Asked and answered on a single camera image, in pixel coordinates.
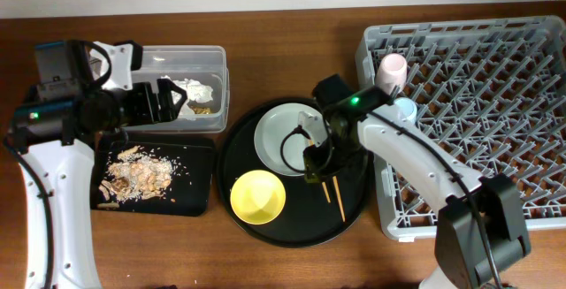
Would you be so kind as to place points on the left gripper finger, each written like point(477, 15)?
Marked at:
point(169, 92)
point(169, 111)

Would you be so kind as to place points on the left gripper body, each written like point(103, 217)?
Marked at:
point(141, 106)

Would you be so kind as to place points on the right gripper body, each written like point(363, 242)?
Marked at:
point(332, 155)

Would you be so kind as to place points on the brown gold snack wrapper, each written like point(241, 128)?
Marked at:
point(201, 110)

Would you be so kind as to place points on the white tissue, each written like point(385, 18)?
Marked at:
point(198, 95)

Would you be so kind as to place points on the wooden chopstick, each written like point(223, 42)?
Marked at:
point(327, 194)
point(339, 199)

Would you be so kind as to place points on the grey plate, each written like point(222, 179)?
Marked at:
point(271, 130)

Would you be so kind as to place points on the food scraps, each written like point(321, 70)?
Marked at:
point(140, 173)

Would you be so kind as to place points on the blue cup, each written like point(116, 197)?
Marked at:
point(408, 108)

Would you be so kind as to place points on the pink cup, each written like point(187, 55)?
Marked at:
point(392, 73)

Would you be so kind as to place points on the yellow bowl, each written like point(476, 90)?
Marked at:
point(257, 197)

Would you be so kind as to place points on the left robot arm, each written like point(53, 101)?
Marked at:
point(84, 88)

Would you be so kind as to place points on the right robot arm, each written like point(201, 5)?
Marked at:
point(481, 230)

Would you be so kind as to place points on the grey dishwasher rack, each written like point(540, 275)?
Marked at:
point(491, 92)

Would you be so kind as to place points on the clear plastic bin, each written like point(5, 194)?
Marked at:
point(206, 64)

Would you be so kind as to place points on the black rectangular tray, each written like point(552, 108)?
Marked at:
point(191, 194)

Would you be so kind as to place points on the round black tray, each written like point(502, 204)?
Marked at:
point(307, 218)

